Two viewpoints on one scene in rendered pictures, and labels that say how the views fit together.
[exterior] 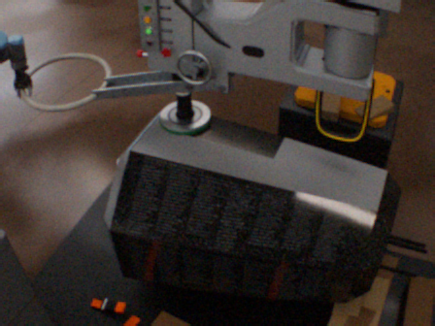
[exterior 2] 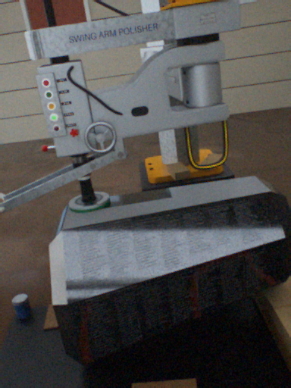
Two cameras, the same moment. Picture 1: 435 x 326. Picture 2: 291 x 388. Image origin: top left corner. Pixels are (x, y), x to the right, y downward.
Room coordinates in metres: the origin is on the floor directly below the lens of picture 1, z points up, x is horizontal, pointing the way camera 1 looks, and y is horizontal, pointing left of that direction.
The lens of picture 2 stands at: (-0.14, 0.75, 1.63)
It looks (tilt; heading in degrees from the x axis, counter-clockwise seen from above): 21 degrees down; 334
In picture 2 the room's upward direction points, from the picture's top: 9 degrees counter-clockwise
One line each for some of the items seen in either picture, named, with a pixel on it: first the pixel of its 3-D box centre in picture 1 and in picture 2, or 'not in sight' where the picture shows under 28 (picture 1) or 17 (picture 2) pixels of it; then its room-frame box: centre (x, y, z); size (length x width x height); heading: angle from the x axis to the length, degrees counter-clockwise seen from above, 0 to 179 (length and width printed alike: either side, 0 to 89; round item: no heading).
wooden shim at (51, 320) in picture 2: not in sight; (54, 315); (2.17, 0.40, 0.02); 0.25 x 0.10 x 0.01; 155
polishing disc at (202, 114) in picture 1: (184, 115); (89, 200); (1.79, 0.13, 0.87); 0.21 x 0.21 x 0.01
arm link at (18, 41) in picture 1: (16, 48); not in sight; (1.96, 0.95, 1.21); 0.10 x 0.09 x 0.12; 135
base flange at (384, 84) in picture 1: (349, 88); (181, 164); (2.16, -0.70, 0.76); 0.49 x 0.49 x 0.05; 64
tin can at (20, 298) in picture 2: not in sight; (22, 306); (2.34, 0.56, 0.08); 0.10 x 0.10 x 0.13
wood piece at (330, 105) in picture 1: (329, 104); (178, 170); (1.95, -0.54, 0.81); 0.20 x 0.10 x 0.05; 162
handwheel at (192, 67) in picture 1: (197, 63); (100, 136); (1.63, 0.06, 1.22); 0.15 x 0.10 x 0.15; 69
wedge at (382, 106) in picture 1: (374, 108); (210, 161); (1.93, -0.78, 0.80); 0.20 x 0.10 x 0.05; 115
